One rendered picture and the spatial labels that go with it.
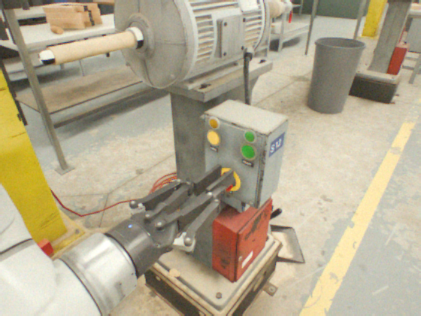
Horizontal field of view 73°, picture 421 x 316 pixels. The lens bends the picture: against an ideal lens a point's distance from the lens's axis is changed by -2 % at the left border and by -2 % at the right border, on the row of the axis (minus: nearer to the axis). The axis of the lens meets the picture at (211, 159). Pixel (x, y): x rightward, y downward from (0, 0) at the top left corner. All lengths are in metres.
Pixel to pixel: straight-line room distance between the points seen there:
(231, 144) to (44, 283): 0.42
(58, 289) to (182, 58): 0.50
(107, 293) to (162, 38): 0.51
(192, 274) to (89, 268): 0.98
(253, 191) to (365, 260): 1.35
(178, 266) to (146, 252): 0.96
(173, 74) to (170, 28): 0.10
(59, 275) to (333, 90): 3.19
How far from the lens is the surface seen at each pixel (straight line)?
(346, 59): 3.26
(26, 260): 0.36
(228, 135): 0.61
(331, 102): 3.42
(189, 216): 0.45
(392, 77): 4.03
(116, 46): 0.68
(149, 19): 0.70
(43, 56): 0.61
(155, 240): 0.41
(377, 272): 1.90
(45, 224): 1.91
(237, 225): 1.05
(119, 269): 0.37
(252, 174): 0.62
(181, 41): 0.66
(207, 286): 1.29
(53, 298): 0.36
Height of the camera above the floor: 1.39
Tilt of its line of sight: 34 degrees down
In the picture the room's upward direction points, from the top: straight up
